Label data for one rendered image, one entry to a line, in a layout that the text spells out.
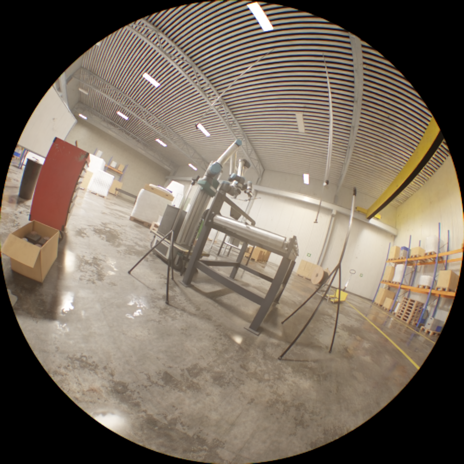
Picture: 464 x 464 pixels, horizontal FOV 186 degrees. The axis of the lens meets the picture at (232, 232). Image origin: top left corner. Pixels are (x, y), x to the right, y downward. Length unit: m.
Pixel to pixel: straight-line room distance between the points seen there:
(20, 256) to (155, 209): 4.36
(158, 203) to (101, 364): 4.57
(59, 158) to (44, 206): 0.45
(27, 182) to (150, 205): 3.72
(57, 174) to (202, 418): 1.92
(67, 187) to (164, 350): 1.55
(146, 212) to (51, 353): 4.57
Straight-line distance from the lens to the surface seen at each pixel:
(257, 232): 1.30
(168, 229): 2.33
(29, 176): 3.28
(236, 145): 2.29
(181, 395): 0.80
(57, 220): 1.73
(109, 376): 0.81
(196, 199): 2.27
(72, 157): 1.68
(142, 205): 4.88
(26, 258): 1.12
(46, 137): 4.44
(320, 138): 10.36
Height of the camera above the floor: 0.74
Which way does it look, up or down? 2 degrees up
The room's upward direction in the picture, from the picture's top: 22 degrees clockwise
